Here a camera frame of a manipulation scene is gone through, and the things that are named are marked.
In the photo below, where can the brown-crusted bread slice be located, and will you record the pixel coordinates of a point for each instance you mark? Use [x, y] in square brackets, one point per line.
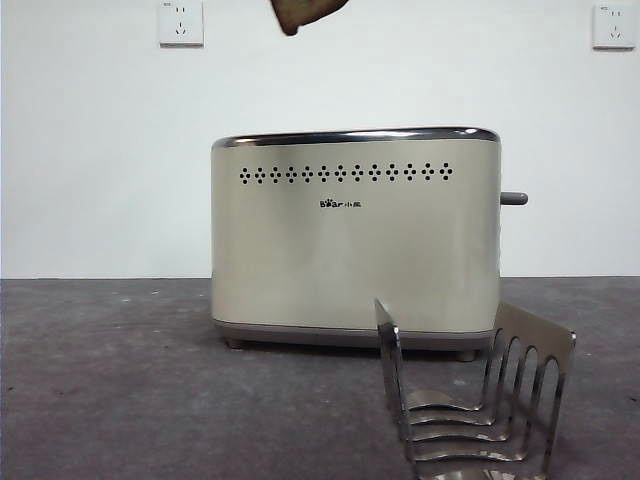
[305, 12]

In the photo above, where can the steel toast rack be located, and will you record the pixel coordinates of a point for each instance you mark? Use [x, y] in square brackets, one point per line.
[450, 430]

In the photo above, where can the cream steel toaster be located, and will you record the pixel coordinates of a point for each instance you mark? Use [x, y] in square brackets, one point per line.
[350, 260]

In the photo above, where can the grey toaster lever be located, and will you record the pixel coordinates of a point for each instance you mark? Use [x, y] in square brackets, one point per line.
[515, 199]

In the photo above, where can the white wall socket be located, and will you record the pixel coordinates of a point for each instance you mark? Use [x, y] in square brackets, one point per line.
[614, 27]
[181, 25]

